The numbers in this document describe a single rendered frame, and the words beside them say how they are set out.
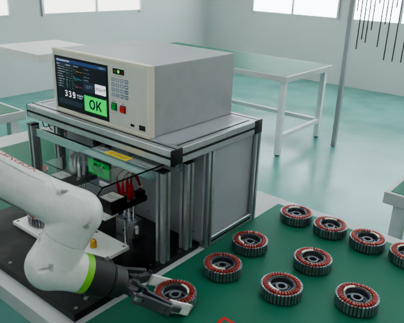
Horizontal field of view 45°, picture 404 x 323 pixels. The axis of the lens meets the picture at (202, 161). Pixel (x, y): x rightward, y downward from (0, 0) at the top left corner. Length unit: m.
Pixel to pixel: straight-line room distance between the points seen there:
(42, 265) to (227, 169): 0.69
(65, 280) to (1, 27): 5.66
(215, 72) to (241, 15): 7.25
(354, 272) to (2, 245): 1.05
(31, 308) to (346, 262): 0.91
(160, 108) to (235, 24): 7.52
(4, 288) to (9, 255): 0.13
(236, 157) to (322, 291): 0.48
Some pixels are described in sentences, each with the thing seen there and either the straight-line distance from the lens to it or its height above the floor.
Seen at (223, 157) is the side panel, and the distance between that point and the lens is 1.50.
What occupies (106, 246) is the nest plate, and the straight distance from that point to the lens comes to 1.51.
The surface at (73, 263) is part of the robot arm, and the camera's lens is 1.10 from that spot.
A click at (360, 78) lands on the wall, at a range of 7.82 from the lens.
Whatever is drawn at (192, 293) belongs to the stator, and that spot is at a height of 0.79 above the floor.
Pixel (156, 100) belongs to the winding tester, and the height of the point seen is 1.22.
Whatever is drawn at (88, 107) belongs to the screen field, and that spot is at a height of 1.16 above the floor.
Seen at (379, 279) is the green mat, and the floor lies 0.75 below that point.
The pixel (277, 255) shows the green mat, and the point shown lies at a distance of 1.55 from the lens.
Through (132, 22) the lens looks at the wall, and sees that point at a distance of 7.88.
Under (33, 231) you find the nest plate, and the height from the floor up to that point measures 0.78.
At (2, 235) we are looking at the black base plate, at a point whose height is 0.77.
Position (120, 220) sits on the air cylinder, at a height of 0.82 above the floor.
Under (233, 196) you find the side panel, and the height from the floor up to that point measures 0.87.
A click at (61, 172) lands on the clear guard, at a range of 1.31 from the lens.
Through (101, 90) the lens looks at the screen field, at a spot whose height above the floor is 1.22.
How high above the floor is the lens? 1.55
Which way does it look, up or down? 21 degrees down
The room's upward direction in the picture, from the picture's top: 2 degrees clockwise
